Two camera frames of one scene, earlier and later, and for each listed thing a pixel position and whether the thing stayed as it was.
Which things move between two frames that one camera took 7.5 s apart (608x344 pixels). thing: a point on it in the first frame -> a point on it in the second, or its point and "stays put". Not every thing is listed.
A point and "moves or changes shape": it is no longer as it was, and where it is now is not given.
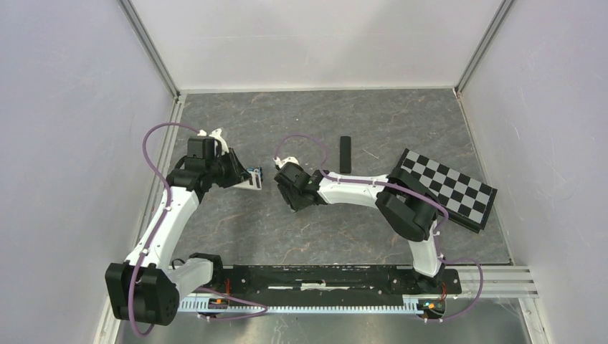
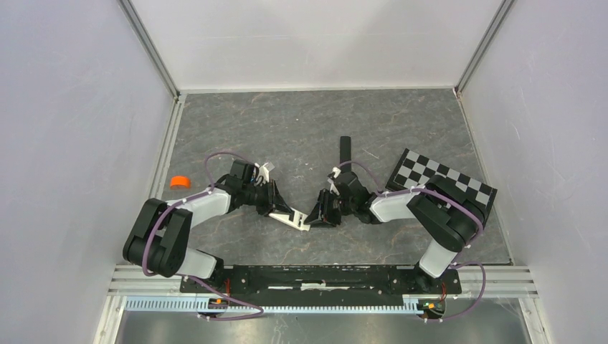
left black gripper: x=238 y=172 -> x=274 y=202
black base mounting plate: x=396 y=284 stays put
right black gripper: x=295 y=204 -> x=321 y=213
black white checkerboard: x=461 y=198 stays put
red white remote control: x=255 y=181 moves or changes shape
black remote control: x=345 y=155 stays put
